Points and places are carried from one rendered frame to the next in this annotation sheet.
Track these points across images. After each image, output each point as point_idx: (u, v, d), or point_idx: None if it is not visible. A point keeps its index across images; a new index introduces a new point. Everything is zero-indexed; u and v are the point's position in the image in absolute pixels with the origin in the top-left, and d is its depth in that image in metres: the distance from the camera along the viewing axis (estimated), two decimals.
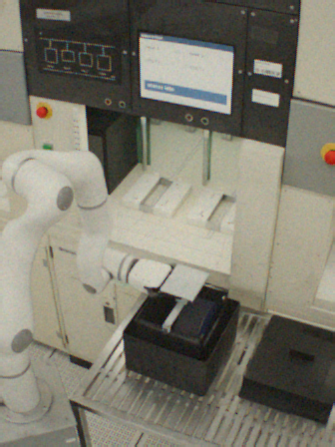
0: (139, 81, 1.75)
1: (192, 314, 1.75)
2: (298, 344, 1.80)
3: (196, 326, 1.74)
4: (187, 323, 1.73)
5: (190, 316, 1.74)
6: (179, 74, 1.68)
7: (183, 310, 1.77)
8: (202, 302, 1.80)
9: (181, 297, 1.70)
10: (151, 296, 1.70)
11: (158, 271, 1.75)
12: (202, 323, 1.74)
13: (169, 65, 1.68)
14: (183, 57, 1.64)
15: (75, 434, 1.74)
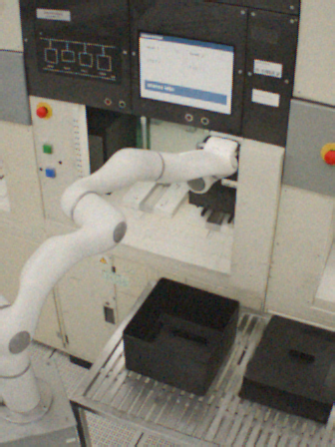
0: (139, 81, 1.75)
1: None
2: (298, 344, 1.80)
3: None
4: None
5: None
6: (179, 74, 1.68)
7: None
8: None
9: None
10: None
11: (221, 141, 2.03)
12: None
13: (169, 65, 1.68)
14: (183, 57, 1.64)
15: (75, 434, 1.74)
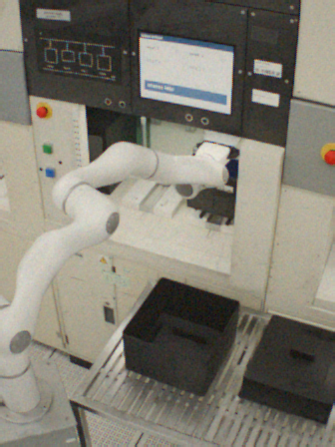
0: (139, 81, 1.75)
1: None
2: (298, 344, 1.80)
3: None
4: None
5: None
6: (179, 74, 1.68)
7: (227, 161, 2.15)
8: None
9: None
10: (237, 155, 2.03)
11: (213, 146, 2.03)
12: None
13: (169, 65, 1.68)
14: (183, 57, 1.64)
15: (75, 434, 1.74)
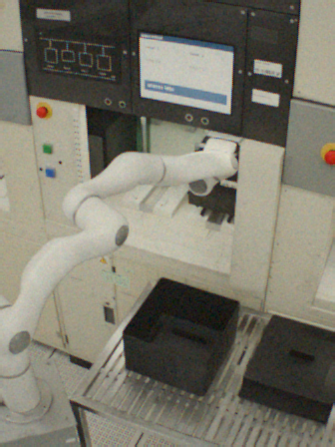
0: (139, 81, 1.75)
1: None
2: (298, 344, 1.80)
3: None
4: None
5: None
6: (179, 74, 1.68)
7: None
8: None
9: None
10: None
11: (220, 142, 2.04)
12: None
13: (169, 65, 1.68)
14: (183, 57, 1.64)
15: (75, 434, 1.74)
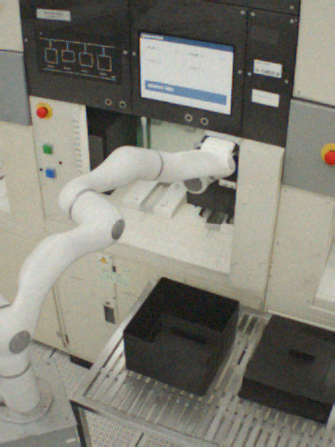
0: (139, 81, 1.75)
1: None
2: (298, 344, 1.80)
3: None
4: None
5: None
6: (179, 74, 1.68)
7: None
8: None
9: None
10: (240, 147, 2.04)
11: (218, 141, 2.03)
12: None
13: (169, 65, 1.68)
14: (183, 57, 1.64)
15: (75, 434, 1.74)
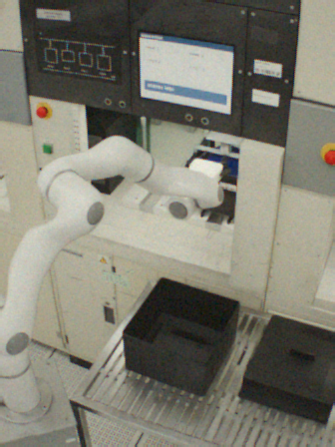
0: (139, 81, 1.75)
1: None
2: (298, 344, 1.80)
3: None
4: None
5: None
6: (179, 74, 1.68)
7: (229, 160, 2.16)
8: None
9: (226, 159, 2.02)
10: (230, 172, 1.95)
11: (205, 163, 1.95)
12: None
13: (169, 65, 1.68)
14: (183, 57, 1.64)
15: (75, 434, 1.74)
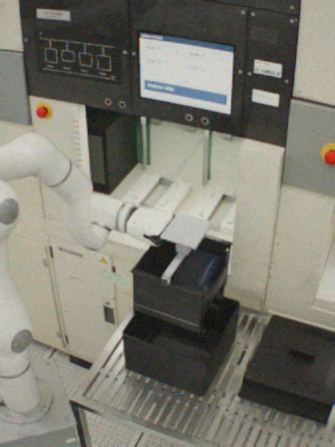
0: (139, 81, 1.75)
1: (193, 266, 1.64)
2: (298, 344, 1.80)
3: (198, 278, 1.62)
4: (188, 275, 1.62)
5: (191, 268, 1.63)
6: (179, 74, 1.68)
7: (183, 262, 1.65)
8: (204, 254, 1.68)
9: None
10: (157, 243, 1.58)
11: (159, 220, 1.63)
12: (204, 276, 1.62)
13: (169, 65, 1.68)
14: (183, 57, 1.64)
15: (75, 434, 1.74)
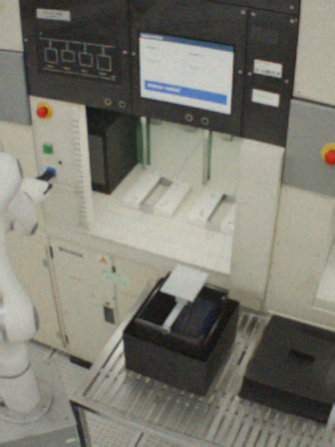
0: (139, 81, 1.75)
1: (192, 314, 1.75)
2: (298, 344, 1.80)
3: (196, 326, 1.73)
4: (187, 323, 1.73)
5: (190, 316, 1.74)
6: (179, 74, 1.68)
7: (183, 311, 1.77)
8: (202, 302, 1.80)
9: (51, 175, 2.12)
10: (52, 185, 2.06)
11: (33, 182, 2.04)
12: (202, 324, 1.74)
13: (169, 65, 1.68)
14: (183, 57, 1.64)
15: (75, 434, 1.74)
